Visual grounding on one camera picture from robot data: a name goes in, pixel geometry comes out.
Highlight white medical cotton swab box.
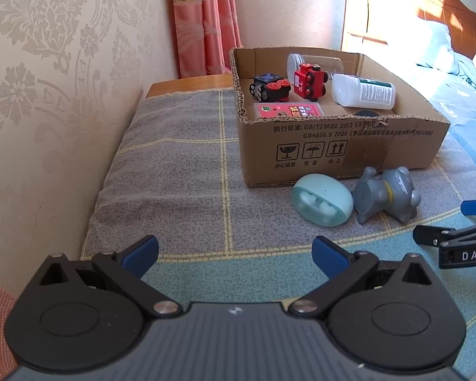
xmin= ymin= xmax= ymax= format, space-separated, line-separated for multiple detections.
xmin=331 ymin=74 xmax=396 ymax=110

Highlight red toy train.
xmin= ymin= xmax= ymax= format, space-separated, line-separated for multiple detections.
xmin=293 ymin=63 xmax=328 ymax=102

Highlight grey rubber animal toy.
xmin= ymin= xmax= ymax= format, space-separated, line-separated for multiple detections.
xmin=353 ymin=166 xmax=421 ymax=224

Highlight mint green egg-shaped case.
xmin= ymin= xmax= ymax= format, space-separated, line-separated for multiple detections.
xmin=291 ymin=174 xmax=353 ymax=227

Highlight blue floral bed sheet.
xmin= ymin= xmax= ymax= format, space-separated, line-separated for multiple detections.
xmin=417 ymin=53 xmax=476 ymax=164

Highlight brown cardboard box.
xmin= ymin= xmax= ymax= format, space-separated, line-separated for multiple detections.
xmin=229 ymin=46 xmax=450 ymax=187

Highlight blue pillow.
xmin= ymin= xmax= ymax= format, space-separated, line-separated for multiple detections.
xmin=405 ymin=18 xmax=458 ymax=74

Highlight red card pack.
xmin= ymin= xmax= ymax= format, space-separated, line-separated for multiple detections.
xmin=252 ymin=102 xmax=324 ymax=120

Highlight black toy car red wheels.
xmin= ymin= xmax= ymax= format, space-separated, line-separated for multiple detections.
xmin=249 ymin=73 xmax=291 ymax=102

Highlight clear plastic jar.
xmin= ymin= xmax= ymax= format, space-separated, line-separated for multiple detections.
xmin=286 ymin=53 xmax=345 ymax=84

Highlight orange wooden headboard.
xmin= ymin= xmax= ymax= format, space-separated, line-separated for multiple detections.
xmin=341 ymin=0 xmax=476 ymax=58

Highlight pink patterned curtain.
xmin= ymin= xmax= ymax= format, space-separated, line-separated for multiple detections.
xmin=173 ymin=0 xmax=241 ymax=78

